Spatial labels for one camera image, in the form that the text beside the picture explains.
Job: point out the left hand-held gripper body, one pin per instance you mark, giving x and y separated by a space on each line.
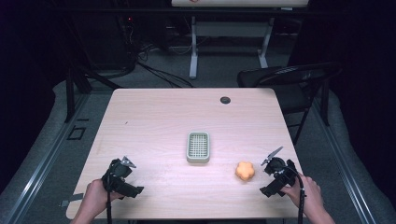
120 182

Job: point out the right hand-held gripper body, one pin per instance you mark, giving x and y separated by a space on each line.
280 177

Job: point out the orange flower-shaped soap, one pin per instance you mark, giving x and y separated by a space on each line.
245 170

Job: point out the grey-green soap dish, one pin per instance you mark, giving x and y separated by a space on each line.
198 147

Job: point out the person's left hand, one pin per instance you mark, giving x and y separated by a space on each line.
97 196

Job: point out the person's right hand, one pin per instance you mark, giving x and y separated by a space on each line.
306 194

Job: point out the grey tape strip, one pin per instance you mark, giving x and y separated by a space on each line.
72 199

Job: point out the black table grommet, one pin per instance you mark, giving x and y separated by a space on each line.
225 100

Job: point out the black folding chair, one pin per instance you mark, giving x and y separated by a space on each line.
280 76

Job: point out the black metal stand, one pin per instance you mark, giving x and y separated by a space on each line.
71 93

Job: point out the white-legged desk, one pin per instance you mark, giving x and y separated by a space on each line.
230 29

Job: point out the metal floor rail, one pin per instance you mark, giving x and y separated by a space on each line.
342 161
46 161

